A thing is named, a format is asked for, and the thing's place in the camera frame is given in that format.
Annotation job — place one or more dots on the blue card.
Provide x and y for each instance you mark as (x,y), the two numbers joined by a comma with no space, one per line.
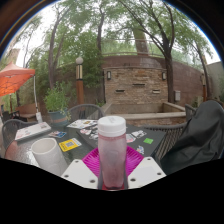
(57,134)

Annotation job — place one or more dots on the grey wall box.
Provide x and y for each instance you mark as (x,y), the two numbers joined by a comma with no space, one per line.
(177,95)

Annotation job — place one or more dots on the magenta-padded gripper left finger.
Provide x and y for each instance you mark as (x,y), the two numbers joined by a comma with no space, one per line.
(80,171)

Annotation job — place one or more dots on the flat round red coaster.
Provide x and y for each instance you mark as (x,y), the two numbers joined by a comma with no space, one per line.
(103,187)

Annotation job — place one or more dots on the yellow card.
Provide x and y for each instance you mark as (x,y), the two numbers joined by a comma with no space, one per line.
(70,144)

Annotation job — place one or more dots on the orange canopy tent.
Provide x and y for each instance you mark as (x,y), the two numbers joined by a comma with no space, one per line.
(15,78)

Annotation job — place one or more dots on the dark wicker chair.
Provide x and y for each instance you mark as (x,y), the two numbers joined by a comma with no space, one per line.
(7,115)

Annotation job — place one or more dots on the black laptop with stickers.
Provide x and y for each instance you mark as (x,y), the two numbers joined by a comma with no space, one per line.
(150,138)

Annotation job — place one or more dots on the potted green plant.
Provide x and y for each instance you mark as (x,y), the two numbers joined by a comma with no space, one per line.
(57,100)

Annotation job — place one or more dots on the white mug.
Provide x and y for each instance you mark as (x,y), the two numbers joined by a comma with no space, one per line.
(48,155)

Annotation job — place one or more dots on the black wall lamp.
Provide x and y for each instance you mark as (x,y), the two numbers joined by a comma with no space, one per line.
(164,75)
(108,75)

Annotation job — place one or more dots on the wooden bench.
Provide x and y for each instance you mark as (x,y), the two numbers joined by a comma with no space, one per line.
(26,110)

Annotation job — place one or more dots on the black jacket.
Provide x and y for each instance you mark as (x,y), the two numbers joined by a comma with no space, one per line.
(200,136)

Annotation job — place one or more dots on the white sticker sheet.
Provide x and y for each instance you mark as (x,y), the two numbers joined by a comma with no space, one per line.
(81,123)

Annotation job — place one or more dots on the white tent weight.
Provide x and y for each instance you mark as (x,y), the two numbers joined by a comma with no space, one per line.
(38,117)

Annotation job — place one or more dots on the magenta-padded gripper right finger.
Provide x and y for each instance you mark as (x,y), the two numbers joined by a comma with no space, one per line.
(146,170)

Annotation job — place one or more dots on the pink drink bottle white cap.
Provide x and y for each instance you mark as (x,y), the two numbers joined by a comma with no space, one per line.
(112,150)

